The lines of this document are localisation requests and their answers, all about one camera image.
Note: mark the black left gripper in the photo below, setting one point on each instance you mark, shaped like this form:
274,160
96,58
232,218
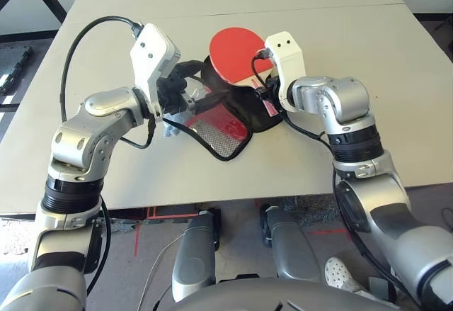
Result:
173,91

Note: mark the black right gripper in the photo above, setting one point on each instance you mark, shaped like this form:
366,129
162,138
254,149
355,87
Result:
269,91

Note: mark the black red paddle case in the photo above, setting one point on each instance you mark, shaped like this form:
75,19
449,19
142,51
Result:
247,112

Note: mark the red ping-pong paddle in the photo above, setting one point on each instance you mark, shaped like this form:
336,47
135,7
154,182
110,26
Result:
233,52

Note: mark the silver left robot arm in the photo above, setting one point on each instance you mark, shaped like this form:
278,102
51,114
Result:
81,137

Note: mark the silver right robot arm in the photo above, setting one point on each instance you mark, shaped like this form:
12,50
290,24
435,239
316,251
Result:
354,112

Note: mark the dark grey floor mat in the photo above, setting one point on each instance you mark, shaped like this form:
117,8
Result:
311,208

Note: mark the grey right robot leg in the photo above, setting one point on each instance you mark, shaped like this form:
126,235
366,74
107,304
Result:
293,247

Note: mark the grey robot leg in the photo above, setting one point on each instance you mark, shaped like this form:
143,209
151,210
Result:
293,247
194,254

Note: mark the grey left robot leg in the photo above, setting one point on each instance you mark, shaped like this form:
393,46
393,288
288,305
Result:
194,254

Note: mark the black floor rack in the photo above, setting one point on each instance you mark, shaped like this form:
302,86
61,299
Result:
14,66

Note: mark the white perforated clog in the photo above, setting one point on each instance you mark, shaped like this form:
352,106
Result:
339,272

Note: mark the grey robot torso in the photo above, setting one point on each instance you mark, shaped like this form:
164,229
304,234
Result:
283,297

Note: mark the small grey floor box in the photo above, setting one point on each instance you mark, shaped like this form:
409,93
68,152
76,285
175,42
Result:
382,289

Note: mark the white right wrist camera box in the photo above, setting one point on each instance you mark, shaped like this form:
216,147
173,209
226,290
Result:
286,52

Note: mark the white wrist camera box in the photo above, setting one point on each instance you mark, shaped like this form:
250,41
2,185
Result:
152,52
286,52

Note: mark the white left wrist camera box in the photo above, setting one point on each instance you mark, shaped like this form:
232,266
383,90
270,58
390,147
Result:
152,52

